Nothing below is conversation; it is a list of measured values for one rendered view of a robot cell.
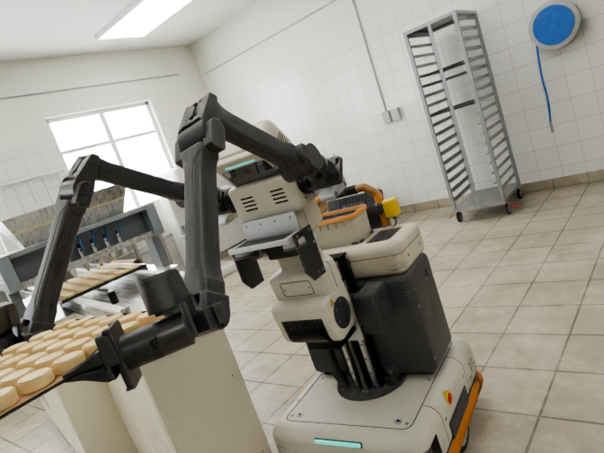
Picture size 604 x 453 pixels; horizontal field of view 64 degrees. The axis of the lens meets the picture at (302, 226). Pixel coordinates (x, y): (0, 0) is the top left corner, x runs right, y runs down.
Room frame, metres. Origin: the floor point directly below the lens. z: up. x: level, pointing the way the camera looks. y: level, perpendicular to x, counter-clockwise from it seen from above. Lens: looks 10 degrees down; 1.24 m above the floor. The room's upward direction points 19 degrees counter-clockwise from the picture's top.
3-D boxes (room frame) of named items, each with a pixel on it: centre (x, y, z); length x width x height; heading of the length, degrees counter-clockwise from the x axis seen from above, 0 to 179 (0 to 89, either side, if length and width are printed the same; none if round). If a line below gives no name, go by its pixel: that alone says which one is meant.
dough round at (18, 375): (0.75, 0.51, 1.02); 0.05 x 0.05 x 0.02
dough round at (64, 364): (0.76, 0.43, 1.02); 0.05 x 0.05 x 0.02
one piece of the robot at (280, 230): (1.49, 0.10, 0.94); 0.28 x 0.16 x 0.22; 55
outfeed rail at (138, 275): (2.51, 1.00, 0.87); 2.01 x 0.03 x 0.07; 36
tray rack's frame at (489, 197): (4.50, -1.79, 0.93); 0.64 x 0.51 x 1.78; 141
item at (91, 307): (2.34, 1.23, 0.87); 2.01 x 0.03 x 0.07; 36
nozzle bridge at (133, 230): (2.34, 1.05, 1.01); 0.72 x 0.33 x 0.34; 126
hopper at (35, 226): (2.34, 1.05, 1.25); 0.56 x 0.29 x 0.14; 126
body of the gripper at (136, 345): (0.73, 0.31, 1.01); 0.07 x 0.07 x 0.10; 8
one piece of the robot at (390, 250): (1.80, -0.12, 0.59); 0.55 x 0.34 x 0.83; 55
